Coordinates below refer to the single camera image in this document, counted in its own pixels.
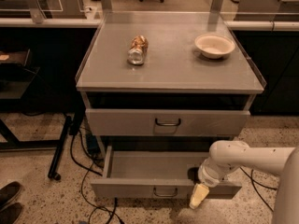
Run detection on white horizontal rail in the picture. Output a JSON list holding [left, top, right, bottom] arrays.
[[0, 18, 299, 32]]

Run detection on black floor cable left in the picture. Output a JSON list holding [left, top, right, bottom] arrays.
[[68, 126, 125, 224]]

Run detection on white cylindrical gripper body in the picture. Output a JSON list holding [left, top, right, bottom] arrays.
[[198, 158, 234, 188]]

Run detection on white paper bowl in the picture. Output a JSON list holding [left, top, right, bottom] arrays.
[[194, 34, 235, 59]]

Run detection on grey drawer cabinet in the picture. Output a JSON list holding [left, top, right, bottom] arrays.
[[75, 10, 267, 147]]

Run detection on dark shoe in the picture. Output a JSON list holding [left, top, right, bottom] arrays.
[[0, 203, 22, 224], [0, 181, 21, 209]]

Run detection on grey top drawer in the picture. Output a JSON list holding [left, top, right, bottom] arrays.
[[86, 108, 249, 137]]

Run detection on black floor cable right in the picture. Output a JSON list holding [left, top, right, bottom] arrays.
[[239, 166, 278, 213]]

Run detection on grey drawer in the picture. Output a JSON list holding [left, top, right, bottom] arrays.
[[86, 108, 249, 137], [90, 145, 243, 200]]

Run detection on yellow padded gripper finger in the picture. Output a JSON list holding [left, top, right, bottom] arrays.
[[189, 184, 209, 209]]

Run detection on dark shoe upper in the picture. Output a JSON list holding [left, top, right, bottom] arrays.
[[0, 181, 21, 209]]

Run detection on dark shoe lower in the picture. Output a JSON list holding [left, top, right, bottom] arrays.
[[0, 203, 22, 224]]

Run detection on crushed golden drink can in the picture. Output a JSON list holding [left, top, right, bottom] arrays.
[[128, 35, 149, 65]]

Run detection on black floor cable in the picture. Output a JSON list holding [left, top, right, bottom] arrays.
[[68, 126, 125, 224], [239, 166, 278, 213]]

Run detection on black side table frame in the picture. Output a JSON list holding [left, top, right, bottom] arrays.
[[0, 49, 73, 181]]

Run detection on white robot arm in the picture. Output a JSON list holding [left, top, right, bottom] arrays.
[[190, 140, 299, 224]]

